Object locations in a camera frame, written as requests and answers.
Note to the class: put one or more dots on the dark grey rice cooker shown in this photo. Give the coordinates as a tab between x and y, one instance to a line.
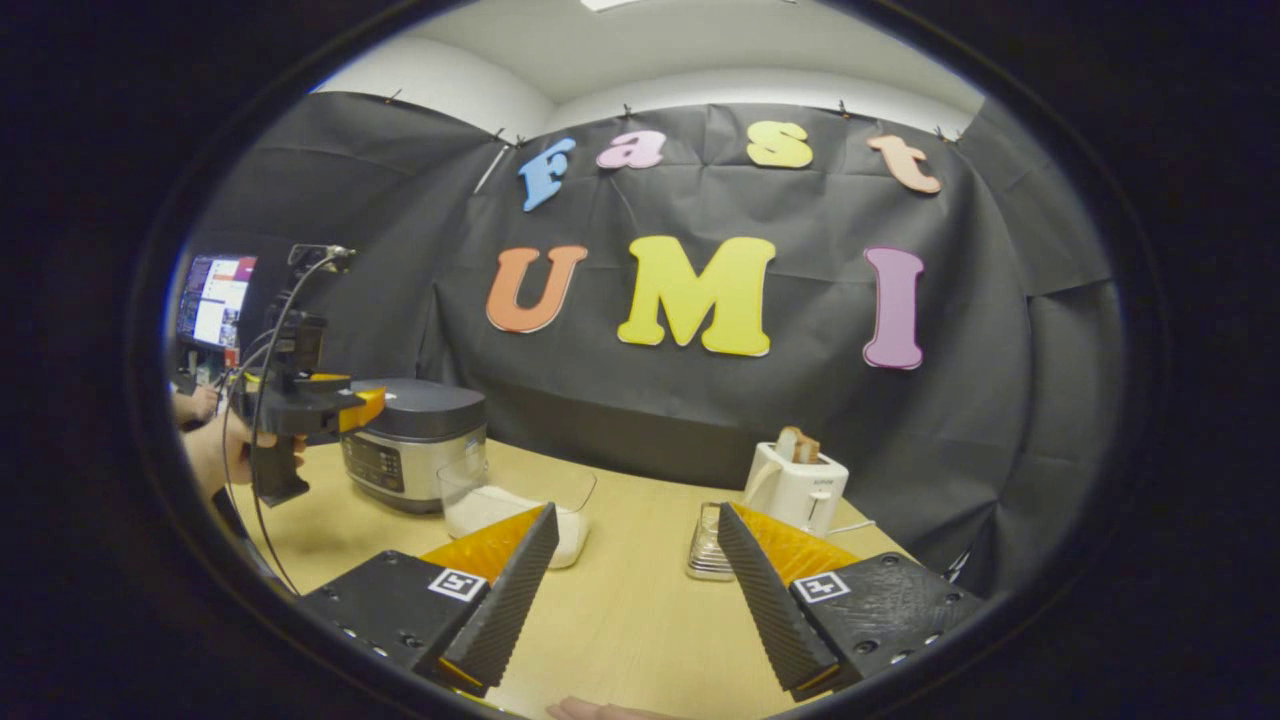
420	450

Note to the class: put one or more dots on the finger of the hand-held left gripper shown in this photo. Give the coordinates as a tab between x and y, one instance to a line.
365	408

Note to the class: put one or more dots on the black backdrop cloth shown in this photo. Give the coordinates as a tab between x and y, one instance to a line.
700	420

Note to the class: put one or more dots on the white toaster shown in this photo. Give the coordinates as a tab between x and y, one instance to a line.
800	490

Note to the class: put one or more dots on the clear plastic rice container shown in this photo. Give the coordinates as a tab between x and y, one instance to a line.
480	478

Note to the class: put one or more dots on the white rice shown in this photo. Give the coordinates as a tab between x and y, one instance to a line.
480	515

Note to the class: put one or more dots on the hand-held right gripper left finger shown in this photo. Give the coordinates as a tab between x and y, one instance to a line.
515	600

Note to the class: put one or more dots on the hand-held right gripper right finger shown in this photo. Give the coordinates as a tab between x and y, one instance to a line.
765	600

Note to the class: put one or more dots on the computer monitor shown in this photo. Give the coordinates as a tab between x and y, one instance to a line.
215	300

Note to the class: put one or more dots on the ceiling light panel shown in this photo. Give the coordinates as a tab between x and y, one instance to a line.
612	4

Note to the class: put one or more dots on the toast bread slice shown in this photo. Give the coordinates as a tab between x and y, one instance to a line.
810	450
787	445

